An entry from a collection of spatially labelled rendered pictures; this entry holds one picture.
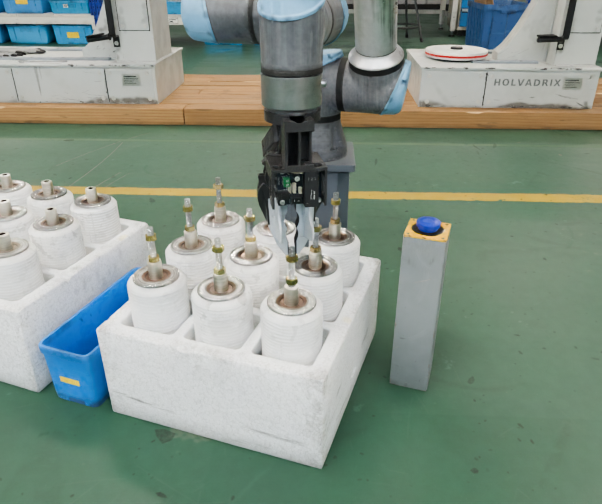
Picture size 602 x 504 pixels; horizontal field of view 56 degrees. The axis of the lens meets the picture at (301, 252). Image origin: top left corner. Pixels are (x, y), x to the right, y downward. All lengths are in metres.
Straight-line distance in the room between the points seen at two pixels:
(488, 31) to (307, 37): 4.57
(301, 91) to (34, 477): 0.71
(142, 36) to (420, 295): 2.22
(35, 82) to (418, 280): 2.45
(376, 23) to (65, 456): 0.95
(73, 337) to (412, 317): 0.63
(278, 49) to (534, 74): 2.30
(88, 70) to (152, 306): 2.15
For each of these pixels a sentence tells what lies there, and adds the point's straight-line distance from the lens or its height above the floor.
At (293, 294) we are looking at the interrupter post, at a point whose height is 0.27.
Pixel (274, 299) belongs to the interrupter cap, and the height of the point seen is 0.25.
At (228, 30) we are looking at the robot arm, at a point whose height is 0.63.
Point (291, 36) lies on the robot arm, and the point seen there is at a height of 0.64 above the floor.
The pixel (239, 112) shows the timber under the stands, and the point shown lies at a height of 0.06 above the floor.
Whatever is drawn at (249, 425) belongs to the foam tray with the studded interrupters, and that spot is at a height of 0.06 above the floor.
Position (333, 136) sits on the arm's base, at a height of 0.35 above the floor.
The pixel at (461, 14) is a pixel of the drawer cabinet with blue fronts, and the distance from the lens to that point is 6.20.
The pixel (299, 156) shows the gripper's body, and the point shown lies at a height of 0.50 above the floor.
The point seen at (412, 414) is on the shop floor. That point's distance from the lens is 1.05.
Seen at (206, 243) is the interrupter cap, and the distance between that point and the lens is 1.03.
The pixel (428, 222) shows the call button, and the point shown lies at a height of 0.33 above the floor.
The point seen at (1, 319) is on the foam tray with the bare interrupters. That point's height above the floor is 0.16.
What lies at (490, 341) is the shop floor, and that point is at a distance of 1.26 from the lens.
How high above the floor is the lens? 0.72
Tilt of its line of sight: 28 degrees down
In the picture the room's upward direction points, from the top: straight up
